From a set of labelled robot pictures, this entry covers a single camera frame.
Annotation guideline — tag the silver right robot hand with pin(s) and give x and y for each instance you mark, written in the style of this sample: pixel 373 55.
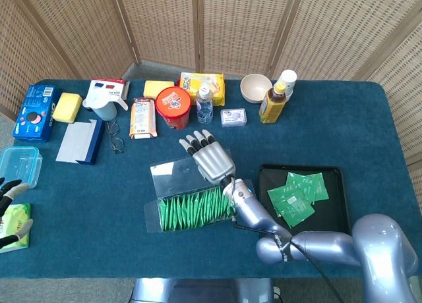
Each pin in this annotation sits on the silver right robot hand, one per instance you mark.
pixel 214 158

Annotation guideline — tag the black grey left robot hand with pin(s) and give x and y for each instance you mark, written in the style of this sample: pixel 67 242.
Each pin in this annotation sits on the black grey left robot hand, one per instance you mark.
pixel 14 187

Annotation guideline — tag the clear plastic tea box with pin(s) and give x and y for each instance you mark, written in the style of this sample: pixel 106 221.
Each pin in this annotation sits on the clear plastic tea box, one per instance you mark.
pixel 171 174

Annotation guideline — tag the green tea bag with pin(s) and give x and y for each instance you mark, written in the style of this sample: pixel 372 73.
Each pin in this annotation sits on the green tea bag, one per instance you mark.
pixel 225 207
pixel 180 213
pixel 218 206
pixel 176 214
pixel 183 213
pixel 214 207
pixel 197 210
pixel 211 207
pixel 229 212
pixel 194 211
pixel 207 208
pixel 173 215
pixel 296 210
pixel 221 205
pixel 187 212
pixel 319 187
pixel 190 211
pixel 166 216
pixel 293 179
pixel 275 196
pixel 200 209
pixel 162 217
pixel 204 209
pixel 169 215

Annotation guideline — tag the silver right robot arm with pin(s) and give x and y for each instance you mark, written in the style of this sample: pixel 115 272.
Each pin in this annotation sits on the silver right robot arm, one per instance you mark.
pixel 329 247

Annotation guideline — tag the blue Oreo cookie box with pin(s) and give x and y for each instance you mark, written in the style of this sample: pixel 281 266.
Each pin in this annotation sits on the blue Oreo cookie box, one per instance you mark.
pixel 34 115

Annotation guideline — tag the yellow label tea bottle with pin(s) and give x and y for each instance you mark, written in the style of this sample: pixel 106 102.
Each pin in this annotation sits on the yellow label tea bottle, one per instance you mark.
pixel 272 108

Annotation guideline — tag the navy blue gift box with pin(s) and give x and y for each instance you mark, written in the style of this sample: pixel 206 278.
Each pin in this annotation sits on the navy blue gift box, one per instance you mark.
pixel 77 141

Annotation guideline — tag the black plastic tray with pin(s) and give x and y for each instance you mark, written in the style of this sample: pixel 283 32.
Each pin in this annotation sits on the black plastic tray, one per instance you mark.
pixel 333 191

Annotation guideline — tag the white red card box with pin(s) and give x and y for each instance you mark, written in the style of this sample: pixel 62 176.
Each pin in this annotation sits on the white red card box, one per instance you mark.
pixel 107 87

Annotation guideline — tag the clear blue food container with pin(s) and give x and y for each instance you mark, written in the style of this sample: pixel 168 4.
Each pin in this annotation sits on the clear blue food container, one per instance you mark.
pixel 19 164

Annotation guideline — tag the green tissue pack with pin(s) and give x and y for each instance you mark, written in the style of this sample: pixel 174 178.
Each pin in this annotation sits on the green tissue pack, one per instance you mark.
pixel 18 214

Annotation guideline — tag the small clear plastic case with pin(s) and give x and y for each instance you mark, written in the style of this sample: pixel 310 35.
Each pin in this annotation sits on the small clear plastic case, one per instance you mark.
pixel 233 117

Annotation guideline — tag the clear water bottle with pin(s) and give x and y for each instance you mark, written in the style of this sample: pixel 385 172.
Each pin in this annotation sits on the clear water bottle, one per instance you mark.
pixel 204 110

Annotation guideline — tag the red instant noodle cup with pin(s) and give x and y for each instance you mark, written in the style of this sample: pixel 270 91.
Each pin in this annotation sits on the red instant noodle cup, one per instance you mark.
pixel 173 107

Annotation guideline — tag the yellow snack pack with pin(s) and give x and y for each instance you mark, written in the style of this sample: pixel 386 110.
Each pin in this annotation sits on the yellow snack pack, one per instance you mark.
pixel 217 85

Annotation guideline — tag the beige bowl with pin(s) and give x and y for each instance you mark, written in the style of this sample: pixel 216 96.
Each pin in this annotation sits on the beige bowl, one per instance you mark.
pixel 255 89

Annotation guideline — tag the cream brown biscuit pack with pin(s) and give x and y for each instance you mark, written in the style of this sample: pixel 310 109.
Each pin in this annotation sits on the cream brown biscuit pack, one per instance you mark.
pixel 143 118

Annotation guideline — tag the teal blue tablecloth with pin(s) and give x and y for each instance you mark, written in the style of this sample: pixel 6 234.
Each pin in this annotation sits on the teal blue tablecloth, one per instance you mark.
pixel 99 217

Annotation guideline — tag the yellow sponge green base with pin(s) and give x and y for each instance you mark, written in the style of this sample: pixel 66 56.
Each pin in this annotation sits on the yellow sponge green base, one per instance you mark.
pixel 67 107

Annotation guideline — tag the white paper cup stack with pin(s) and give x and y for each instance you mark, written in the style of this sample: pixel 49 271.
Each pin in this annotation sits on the white paper cup stack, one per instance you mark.
pixel 289 79

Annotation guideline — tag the pale blue white pitcher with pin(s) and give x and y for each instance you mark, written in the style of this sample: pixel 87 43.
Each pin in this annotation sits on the pale blue white pitcher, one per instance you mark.
pixel 103 110

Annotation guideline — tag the wicker folding screen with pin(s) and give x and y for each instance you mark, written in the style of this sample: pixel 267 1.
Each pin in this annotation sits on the wicker folding screen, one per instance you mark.
pixel 237 26

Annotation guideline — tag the silver robot torso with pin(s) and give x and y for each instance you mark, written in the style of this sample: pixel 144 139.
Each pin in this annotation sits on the silver robot torso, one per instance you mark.
pixel 198 291

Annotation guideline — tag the thin frame eyeglasses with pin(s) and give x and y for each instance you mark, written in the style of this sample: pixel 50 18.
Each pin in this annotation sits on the thin frame eyeglasses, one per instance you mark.
pixel 115 141

